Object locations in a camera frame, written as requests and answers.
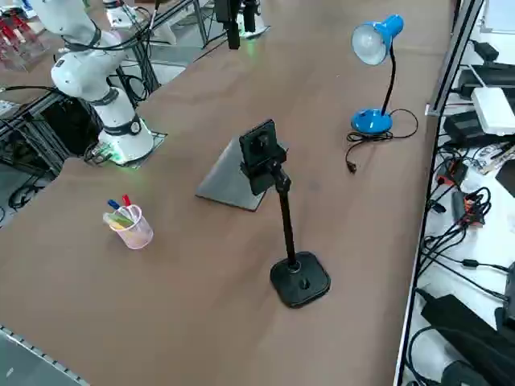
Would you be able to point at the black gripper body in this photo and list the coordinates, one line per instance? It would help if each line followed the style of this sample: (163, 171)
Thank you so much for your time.
(225, 10)

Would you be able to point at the black phone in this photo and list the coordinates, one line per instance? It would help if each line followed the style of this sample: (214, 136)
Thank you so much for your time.
(257, 136)

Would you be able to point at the grey laptop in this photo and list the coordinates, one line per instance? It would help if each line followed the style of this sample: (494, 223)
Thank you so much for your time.
(225, 181)

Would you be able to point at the blue desk lamp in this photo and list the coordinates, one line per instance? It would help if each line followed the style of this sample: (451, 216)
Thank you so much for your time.
(372, 120)

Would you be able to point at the black computer box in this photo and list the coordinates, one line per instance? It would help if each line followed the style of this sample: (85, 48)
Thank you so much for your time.
(68, 124)

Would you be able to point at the red marker pen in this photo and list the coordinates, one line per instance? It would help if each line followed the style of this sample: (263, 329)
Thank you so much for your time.
(126, 199)

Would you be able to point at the blue marker pen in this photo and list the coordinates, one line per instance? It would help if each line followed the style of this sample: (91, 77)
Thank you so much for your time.
(112, 203)

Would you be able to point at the clear acrylic rack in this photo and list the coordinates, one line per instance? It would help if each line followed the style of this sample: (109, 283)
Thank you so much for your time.
(20, 48)

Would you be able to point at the green highlighter pen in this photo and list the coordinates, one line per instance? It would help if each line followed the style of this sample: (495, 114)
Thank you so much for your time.
(120, 219)

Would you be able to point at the yellow highlighter pen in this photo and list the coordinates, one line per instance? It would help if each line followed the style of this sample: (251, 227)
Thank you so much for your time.
(120, 227)

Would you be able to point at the pink transparent pen cup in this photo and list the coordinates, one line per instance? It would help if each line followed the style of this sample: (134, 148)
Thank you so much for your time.
(134, 237)

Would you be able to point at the dark power adapter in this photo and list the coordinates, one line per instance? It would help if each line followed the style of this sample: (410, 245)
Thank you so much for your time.
(462, 126)

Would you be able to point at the small black adapter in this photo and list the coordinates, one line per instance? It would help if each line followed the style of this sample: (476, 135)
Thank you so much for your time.
(487, 50)

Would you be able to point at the large black adapter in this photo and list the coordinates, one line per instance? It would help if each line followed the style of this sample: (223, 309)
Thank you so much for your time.
(491, 78)

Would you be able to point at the red black device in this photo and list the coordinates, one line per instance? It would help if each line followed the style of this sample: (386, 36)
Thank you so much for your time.
(452, 173)

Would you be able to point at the white flat router box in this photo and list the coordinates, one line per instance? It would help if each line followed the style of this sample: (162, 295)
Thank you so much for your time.
(493, 108)

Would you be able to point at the orange grey connector device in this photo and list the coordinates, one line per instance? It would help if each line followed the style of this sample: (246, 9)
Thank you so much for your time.
(470, 209)

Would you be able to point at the black power adapter brick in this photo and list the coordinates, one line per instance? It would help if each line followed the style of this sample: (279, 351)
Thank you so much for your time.
(438, 307)

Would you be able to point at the black box device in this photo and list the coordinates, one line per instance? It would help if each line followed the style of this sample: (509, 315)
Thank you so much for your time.
(511, 281)

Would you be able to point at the grey metal panel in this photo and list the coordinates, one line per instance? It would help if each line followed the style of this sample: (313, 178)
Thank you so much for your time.
(24, 362)

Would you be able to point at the aluminium profile post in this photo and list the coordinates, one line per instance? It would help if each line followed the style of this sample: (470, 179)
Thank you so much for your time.
(454, 60)

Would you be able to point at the aluminium frame rack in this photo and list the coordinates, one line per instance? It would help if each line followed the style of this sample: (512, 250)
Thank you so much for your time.
(32, 108)

